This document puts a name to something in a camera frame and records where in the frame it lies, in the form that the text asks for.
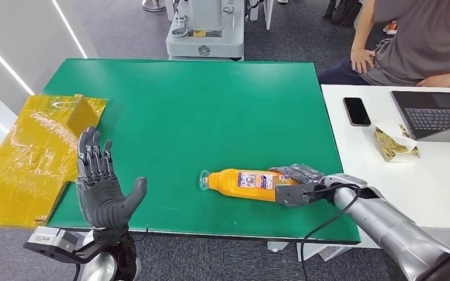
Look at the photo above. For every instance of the person's right hand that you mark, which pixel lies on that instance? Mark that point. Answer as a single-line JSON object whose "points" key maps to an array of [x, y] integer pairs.
{"points": [[362, 60]]}

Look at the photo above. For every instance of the person's left hand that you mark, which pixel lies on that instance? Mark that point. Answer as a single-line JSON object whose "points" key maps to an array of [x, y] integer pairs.
{"points": [[434, 81]]}

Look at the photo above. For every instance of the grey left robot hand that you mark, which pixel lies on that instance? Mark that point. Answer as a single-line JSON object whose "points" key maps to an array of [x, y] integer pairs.
{"points": [[100, 201]]}

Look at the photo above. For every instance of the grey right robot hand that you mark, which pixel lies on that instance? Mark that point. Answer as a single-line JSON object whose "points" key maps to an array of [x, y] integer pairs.
{"points": [[302, 172]]}

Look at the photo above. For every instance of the orange plastic bottle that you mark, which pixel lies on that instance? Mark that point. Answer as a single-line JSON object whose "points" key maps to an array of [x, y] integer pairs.
{"points": [[229, 184]]}

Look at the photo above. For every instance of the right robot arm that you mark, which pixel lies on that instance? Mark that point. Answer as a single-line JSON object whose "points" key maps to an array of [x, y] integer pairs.
{"points": [[388, 229]]}

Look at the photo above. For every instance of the person's right forearm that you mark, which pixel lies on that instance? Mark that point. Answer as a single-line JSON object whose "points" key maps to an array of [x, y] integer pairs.
{"points": [[361, 35]]}

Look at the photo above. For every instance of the grey open laptop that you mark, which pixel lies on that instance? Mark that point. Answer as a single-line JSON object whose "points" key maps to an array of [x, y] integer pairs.
{"points": [[434, 116]]}

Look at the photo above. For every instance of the person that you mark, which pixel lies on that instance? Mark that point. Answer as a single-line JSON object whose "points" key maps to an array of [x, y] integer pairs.
{"points": [[423, 46]]}

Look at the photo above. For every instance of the orange shoe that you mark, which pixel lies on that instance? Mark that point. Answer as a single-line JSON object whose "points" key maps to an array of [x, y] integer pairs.
{"points": [[391, 27]]}

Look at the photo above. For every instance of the black smartphone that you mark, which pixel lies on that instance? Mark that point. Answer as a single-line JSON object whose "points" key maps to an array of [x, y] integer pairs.
{"points": [[357, 111]]}

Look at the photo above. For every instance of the white desk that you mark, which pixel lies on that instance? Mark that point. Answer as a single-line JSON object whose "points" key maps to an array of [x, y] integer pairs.
{"points": [[364, 174]]}

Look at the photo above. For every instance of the gold foil snack wrapper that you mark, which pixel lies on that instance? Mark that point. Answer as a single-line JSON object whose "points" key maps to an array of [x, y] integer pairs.
{"points": [[392, 149]]}

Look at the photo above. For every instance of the yellow tape-wrapped cardboard box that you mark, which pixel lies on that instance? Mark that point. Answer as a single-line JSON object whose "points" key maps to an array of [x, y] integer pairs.
{"points": [[27, 155]]}

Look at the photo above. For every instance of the white panel leg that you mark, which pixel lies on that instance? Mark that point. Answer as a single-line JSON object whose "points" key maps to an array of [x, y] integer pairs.
{"points": [[268, 13]]}

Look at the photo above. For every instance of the grey machine stand with column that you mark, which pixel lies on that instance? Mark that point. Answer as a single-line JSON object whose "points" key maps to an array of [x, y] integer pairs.
{"points": [[205, 42]]}

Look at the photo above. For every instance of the chrome chair base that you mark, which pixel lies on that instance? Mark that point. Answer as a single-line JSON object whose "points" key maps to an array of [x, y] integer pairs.
{"points": [[153, 4]]}

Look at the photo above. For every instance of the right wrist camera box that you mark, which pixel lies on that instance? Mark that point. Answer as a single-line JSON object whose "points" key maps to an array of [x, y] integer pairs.
{"points": [[291, 196]]}

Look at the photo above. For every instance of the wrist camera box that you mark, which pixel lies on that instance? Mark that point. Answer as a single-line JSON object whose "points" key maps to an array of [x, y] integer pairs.
{"points": [[291, 196], [50, 240]]}

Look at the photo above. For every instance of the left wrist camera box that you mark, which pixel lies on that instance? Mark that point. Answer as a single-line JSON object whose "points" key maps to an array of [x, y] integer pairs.
{"points": [[50, 240]]}

